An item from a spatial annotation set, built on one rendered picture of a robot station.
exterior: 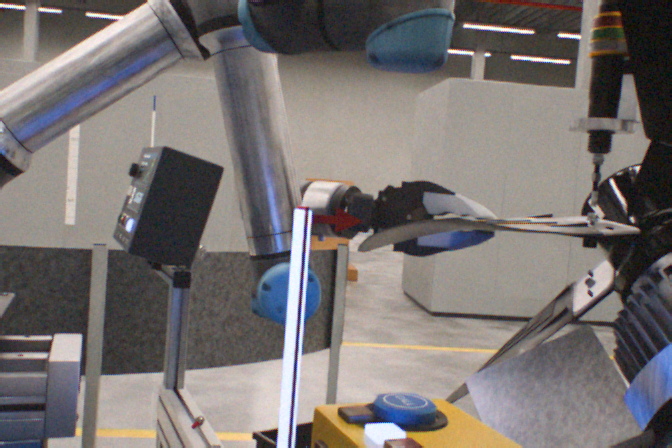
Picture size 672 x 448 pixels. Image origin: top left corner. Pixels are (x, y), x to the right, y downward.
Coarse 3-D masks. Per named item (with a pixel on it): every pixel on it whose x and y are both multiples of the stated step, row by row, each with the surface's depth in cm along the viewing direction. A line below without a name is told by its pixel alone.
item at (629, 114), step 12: (624, 72) 78; (624, 84) 79; (624, 96) 79; (636, 96) 78; (624, 108) 79; (636, 108) 78; (576, 120) 80; (588, 120) 79; (600, 120) 78; (612, 120) 78; (624, 120) 78; (636, 120) 79; (576, 132) 84; (624, 132) 80
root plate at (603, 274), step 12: (600, 264) 93; (588, 276) 94; (600, 276) 90; (612, 276) 87; (576, 288) 94; (588, 288) 91; (600, 288) 87; (576, 300) 91; (588, 300) 88; (576, 312) 88
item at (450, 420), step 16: (432, 400) 50; (320, 416) 46; (336, 416) 45; (448, 416) 47; (464, 416) 47; (320, 432) 46; (336, 432) 43; (352, 432) 42; (416, 432) 43; (432, 432) 43; (448, 432) 44; (464, 432) 44; (480, 432) 44; (496, 432) 44
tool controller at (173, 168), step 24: (144, 168) 130; (168, 168) 120; (192, 168) 121; (216, 168) 123; (144, 192) 121; (168, 192) 120; (192, 192) 121; (216, 192) 123; (144, 216) 119; (168, 216) 120; (192, 216) 122; (120, 240) 129; (144, 240) 119; (168, 240) 121; (192, 240) 122; (168, 264) 121; (192, 264) 123
